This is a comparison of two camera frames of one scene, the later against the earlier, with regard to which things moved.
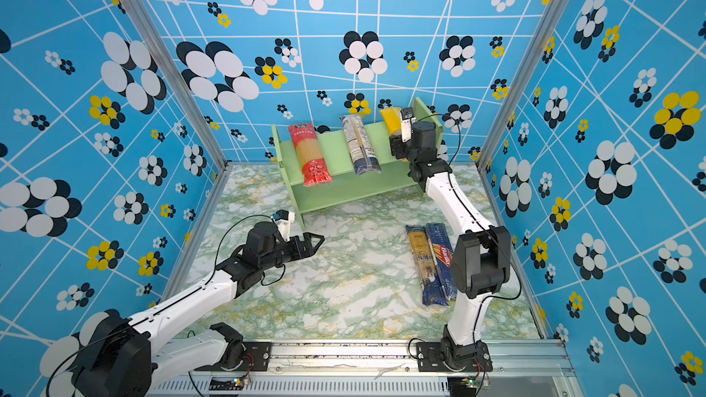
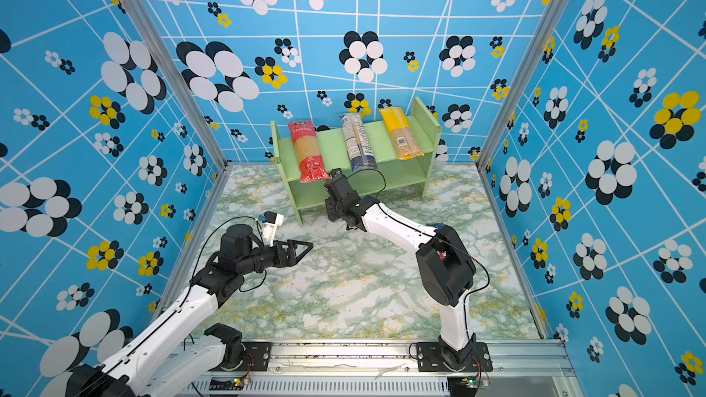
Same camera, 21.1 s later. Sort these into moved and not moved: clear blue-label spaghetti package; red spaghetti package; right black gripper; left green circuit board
Moved: right black gripper
Not moved: red spaghetti package; left green circuit board; clear blue-label spaghetti package
